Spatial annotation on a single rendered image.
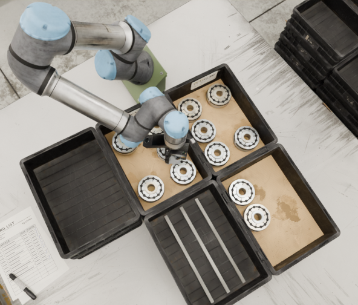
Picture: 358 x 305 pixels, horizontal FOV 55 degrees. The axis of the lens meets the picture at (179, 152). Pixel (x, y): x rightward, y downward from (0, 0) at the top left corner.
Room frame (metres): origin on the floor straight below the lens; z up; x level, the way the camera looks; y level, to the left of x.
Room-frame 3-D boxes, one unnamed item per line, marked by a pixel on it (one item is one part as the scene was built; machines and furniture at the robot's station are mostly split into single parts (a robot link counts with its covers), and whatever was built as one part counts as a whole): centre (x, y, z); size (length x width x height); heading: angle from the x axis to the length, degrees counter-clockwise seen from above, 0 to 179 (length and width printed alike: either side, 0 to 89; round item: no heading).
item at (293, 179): (0.27, -0.39, 0.87); 0.40 x 0.30 x 0.11; 39
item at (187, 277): (0.08, -0.15, 0.87); 0.40 x 0.30 x 0.11; 39
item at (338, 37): (1.45, -0.75, 0.37); 0.40 x 0.30 x 0.45; 46
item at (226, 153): (0.45, -0.15, 0.86); 0.10 x 0.10 x 0.01
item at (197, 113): (0.62, -0.01, 0.86); 0.10 x 0.10 x 0.01
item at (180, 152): (0.41, 0.01, 0.99); 0.09 x 0.08 x 0.12; 91
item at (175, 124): (0.41, 0.02, 1.15); 0.09 x 0.08 x 0.11; 47
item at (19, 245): (-0.05, 0.54, 0.70); 0.33 x 0.23 x 0.01; 46
